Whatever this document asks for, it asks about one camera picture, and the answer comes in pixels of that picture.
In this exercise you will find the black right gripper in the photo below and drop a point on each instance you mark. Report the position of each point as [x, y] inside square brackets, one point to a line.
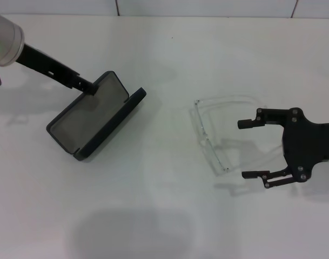
[307, 143]

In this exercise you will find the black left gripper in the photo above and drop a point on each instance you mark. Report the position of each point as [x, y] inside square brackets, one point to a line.
[48, 67]

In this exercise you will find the black glasses case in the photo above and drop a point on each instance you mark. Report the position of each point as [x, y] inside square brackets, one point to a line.
[88, 118]

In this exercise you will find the clear white glasses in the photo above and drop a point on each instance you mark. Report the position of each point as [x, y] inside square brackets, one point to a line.
[204, 135]

